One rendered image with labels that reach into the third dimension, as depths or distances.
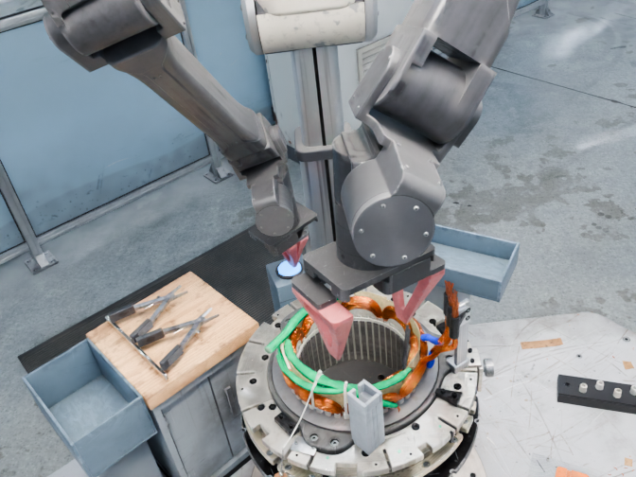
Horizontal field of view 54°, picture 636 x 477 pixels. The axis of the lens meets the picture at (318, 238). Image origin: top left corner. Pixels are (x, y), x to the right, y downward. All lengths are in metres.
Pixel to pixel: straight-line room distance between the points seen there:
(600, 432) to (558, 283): 1.50
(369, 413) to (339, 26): 0.60
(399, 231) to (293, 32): 0.66
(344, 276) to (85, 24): 0.32
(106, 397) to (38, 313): 1.89
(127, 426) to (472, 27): 0.71
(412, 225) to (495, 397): 0.83
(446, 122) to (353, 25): 0.59
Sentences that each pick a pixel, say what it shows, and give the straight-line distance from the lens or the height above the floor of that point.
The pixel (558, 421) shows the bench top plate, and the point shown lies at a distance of 1.22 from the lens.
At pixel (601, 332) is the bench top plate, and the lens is 1.39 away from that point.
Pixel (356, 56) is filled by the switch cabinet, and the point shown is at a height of 0.60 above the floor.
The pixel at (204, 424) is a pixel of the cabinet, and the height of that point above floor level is 0.93.
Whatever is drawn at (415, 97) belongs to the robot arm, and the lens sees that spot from 0.47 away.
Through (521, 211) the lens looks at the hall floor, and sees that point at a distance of 3.04.
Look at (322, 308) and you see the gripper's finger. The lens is 0.53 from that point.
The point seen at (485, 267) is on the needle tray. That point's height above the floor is 1.03.
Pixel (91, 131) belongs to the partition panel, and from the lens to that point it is 3.06.
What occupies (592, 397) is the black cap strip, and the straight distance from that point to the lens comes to 1.24.
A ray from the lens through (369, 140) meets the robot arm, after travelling 0.48.
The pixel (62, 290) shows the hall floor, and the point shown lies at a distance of 3.01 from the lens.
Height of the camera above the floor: 1.74
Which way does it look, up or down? 37 degrees down
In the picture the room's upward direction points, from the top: 7 degrees counter-clockwise
